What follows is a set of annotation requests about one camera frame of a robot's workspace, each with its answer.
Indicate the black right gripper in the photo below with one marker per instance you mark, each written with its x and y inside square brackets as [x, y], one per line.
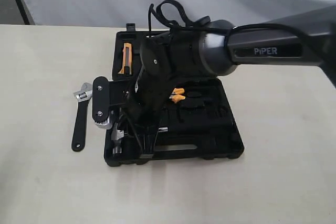
[144, 103]

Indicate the claw hammer black grip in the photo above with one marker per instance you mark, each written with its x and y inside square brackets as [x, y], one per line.
[124, 144]

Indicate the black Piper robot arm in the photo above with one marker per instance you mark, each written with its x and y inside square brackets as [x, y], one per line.
[207, 49]

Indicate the black plastic tool case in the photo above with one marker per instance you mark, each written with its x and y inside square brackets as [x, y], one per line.
[198, 128]

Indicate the orange utility knife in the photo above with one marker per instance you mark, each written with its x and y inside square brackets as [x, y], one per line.
[127, 58]

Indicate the orange handled pliers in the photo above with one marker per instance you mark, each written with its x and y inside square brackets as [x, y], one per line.
[179, 94]

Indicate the adjustable wrench black handle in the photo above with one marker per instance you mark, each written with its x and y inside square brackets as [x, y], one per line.
[83, 97]

